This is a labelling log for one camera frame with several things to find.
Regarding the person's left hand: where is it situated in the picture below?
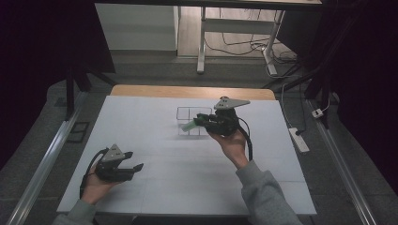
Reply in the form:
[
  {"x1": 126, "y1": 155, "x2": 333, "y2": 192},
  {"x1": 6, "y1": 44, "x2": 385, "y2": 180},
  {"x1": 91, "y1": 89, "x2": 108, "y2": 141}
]
[{"x1": 80, "y1": 167, "x2": 121, "y2": 206}]

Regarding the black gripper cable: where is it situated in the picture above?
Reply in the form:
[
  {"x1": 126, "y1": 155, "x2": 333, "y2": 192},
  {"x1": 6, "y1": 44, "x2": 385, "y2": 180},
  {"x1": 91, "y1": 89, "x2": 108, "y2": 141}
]
[
  {"x1": 235, "y1": 116, "x2": 254, "y2": 162},
  {"x1": 79, "y1": 148, "x2": 109, "y2": 201}
]

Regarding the white power strip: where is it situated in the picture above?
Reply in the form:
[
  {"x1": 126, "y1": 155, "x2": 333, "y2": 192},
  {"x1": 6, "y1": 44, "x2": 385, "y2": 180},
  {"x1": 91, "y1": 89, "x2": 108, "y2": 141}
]
[{"x1": 287, "y1": 127, "x2": 311, "y2": 154}]

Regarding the white desk frame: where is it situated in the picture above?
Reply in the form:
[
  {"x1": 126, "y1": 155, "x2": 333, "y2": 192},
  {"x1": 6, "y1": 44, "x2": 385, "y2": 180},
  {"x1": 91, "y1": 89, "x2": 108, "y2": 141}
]
[{"x1": 196, "y1": 6, "x2": 286, "y2": 77}]

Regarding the white sheet table cover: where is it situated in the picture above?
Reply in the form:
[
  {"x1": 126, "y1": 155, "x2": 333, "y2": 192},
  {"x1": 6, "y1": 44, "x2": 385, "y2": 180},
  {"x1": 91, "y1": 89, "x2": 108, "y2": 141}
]
[{"x1": 56, "y1": 95, "x2": 317, "y2": 218}]

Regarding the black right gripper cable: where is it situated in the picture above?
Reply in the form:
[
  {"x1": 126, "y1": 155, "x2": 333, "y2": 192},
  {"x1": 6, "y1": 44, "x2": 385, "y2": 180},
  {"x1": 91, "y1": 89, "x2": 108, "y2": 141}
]
[{"x1": 235, "y1": 116, "x2": 254, "y2": 162}]

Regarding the dark curtain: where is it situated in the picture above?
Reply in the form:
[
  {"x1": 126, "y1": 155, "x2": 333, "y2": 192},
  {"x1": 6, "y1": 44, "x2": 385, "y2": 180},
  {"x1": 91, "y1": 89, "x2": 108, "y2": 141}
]
[
  {"x1": 0, "y1": 0, "x2": 116, "y2": 172},
  {"x1": 276, "y1": 0, "x2": 398, "y2": 196}
]

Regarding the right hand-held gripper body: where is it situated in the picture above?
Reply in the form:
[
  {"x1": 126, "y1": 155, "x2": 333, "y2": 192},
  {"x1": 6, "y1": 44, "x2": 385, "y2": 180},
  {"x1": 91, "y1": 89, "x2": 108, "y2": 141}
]
[{"x1": 203, "y1": 97, "x2": 252, "y2": 137}]

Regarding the person's right hand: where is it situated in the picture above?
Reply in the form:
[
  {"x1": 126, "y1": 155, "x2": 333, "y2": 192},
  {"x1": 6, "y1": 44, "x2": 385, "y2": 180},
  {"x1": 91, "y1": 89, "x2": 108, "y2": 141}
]
[{"x1": 207, "y1": 127, "x2": 251, "y2": 171}]

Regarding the green highlighter pen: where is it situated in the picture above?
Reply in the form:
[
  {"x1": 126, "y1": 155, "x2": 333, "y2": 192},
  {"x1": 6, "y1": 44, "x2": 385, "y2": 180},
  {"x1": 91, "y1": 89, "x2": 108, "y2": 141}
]
[{"x1": 180, "y1": 119, "x2": 201, "y2": 133}]

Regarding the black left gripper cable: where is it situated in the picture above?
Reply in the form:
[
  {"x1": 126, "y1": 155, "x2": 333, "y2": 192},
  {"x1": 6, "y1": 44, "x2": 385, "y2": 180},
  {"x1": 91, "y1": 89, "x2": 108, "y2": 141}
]
[{"x1": 79, "y1": 148, "x2": 109, "y2": 201}]

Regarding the white cabinet panel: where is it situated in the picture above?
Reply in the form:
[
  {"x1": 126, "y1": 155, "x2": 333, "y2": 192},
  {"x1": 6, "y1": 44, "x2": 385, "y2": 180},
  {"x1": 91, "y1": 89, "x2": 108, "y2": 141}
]
[{"x1": 94, "y1": 3, "x2": 180, "y2": 53}]

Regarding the wooden table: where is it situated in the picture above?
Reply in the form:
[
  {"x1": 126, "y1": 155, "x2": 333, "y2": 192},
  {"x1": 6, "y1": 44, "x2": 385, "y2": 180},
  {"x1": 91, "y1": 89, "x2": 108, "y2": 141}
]
[{"x1": 109, "y1": 83, "x2": 277, "y2": 101}]

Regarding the black rectangular floor frame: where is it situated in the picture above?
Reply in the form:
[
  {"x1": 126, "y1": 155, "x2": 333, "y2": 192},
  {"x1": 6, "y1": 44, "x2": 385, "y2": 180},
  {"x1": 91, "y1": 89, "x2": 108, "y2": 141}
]
[{"x1": 66, "y1": 121, "x2": 91, "y2": 144}]

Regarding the clear acrylic pen organizer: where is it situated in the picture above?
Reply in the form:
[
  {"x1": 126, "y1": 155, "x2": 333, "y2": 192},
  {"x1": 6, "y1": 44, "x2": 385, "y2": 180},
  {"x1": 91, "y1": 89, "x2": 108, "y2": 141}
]
[{"x1": 176, "y1": 106, "x2": 214, "y2": 137}]

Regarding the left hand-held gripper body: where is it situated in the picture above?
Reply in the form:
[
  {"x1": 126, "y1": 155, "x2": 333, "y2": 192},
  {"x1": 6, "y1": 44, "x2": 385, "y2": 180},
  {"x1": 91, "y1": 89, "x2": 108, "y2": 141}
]
[{"x1": 94, "y1": 143, "x2": 136, "y2": 184}]

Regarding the tangle of floor cables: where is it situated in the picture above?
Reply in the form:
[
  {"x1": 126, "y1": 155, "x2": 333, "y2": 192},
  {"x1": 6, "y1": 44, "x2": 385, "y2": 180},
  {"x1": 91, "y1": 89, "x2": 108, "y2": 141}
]
[{"x1": 204, "y1": 7, "x2": 299, "y2": 79}]

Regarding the black metal stand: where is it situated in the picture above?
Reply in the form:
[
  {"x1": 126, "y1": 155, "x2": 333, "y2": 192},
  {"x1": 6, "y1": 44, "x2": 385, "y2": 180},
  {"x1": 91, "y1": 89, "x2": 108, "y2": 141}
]
[
  {"x1": 63, "y1": 60, "x2": 119, "y2": 122},
  {"x1": 262, "y1": 60, "x2": 333, "y2": 129}
]

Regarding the aluminium rail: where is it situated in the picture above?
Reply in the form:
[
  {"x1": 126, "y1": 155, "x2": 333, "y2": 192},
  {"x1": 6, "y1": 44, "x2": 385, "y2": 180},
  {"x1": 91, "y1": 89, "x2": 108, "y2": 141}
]
[
  {"x1": 305, "y1": 98, "x2": 379, "y2": 225},
  {"x1": 5, "y1": 90, "x2": 89, "y2": 225}
]

